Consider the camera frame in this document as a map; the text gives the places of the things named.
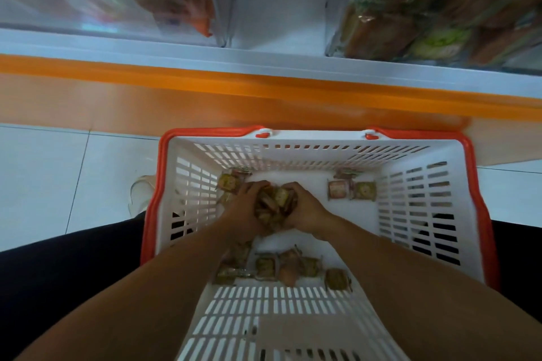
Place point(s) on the person's left hand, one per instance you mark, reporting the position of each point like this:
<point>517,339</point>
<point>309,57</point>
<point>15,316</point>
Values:
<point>241,214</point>

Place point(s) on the person's right hand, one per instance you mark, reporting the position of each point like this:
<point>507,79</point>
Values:
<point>311,214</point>

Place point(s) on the person's right fingers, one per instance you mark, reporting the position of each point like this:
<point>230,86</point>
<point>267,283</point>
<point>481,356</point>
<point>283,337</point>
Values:
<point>296,192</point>

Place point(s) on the person's left fingers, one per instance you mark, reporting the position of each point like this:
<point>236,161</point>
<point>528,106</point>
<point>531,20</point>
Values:
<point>254,188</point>

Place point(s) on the clump of brown snack packets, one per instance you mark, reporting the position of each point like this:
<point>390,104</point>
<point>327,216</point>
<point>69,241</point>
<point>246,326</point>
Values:
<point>273,204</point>

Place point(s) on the person's right forearm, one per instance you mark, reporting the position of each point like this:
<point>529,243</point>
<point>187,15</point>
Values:
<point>423,293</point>

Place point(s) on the person's left forearm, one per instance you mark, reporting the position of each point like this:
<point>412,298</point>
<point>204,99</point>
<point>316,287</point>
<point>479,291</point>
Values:
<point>139,301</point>

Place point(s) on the loose small sandwich packets group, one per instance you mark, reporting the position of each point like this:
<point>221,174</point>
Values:
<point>364,190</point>

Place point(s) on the white chest freezer orange trim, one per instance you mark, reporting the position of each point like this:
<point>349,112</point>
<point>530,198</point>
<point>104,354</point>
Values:
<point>271,94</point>

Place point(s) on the person's white shoe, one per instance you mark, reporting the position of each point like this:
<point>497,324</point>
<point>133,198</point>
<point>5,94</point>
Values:
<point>142,195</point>

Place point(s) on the white plastic shopping basket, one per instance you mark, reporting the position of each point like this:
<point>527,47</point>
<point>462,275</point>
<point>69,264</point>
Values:
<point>296,314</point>

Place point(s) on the person's black trousers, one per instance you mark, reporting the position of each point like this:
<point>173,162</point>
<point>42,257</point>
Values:
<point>63,276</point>

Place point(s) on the pile of brown green food packs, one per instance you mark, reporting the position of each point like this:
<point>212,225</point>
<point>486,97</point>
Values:
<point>423,5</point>

